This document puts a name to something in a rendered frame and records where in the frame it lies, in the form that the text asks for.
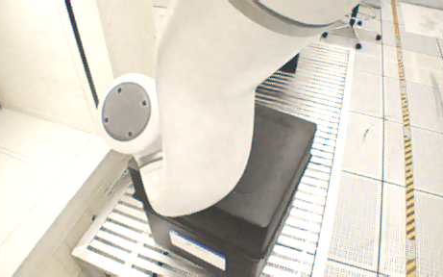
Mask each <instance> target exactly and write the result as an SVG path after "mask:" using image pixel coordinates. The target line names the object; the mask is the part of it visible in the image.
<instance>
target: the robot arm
mask: <svg viewBox="0 0 443 277"><path fill-rule="evenodd" d="M361 1H362V0H170V2H169V5H168V7H167V9H166V11H165V13H164V15H163V18H162V22H161V24H160V27H159V29H158V32H157V36H156V40H155V45H154V72H155V79H151V78H149V77H148V76H146V75H143V74H135V73H133V74H126V75H123V76H121V77H118V78H116V79H115V80H114V81H113V82H112V83H110V84H109V85H108V87H107V88H106V89H105V91H104V93H103V95H102V97H101V98H100V100H99V104H98V111H97V127H98V129H99V132H100V134H101V136H102V139H103V141H105V142H106V143H107V146H109V147H110V148H112V149H113V150H115V151H116V152H119V153H122V154H128V155H134V157H135V159H136V161H137V163H138V165H139V169H140V175H141V178H142V182H143V185H144V187H145V190H146V193H147V196H148V200H149V203H150V204H151V206H152V207H153V209H154V210H155V211H156V212H157V213H159V214H162V215H165V216H171V217H177V216H180V215H184V214H193V213H196V212H198V211H201V210H203V209H204V208H208V207H210V206H211V205H213V204H215V203H216V202H218V201H220V200H221V199H222V198H224V197H225V195H227V194H228V193H229V192H231V190H232V189H233V188H234V187H235V185H236V184H237V182H238V181H239V180H240V176H241V175H242V173H243V171H244V169H245V167H246V165H247V163H248V157H249V153H250V149H251V143H252V136H253V129H254V117H255V88H256V87H257V86H258V85H259V84H261V83H262V82H263V81H264V80H266V79H267V78H268V77H269V76H270V75H272V74H273V73H274V71H277V70H278V69H279V68H281V66H282V65H284V64H286V62H287V61H290V60H291V58H292V57H294V56H296V55H297V54H298V53H299V52H300V51H302V50H303V49H304V48H305V47H306V46H308V45H309V44H310V43H312V42H313V41H314V40H315V39H316V38H318V37H320V35H322V34H323V33H324V32H325V31H327V30H328V29H329V28H330V27H331V26H332V25H333V24H335V22H337V21H338V20H339V19H340V18H341V17H343V16H344V15H345V14H347V13H348V12H349V11H350V10H352V9H353V8H354V7H355V6H356V5H358V3H359V2H361Z"/></svg>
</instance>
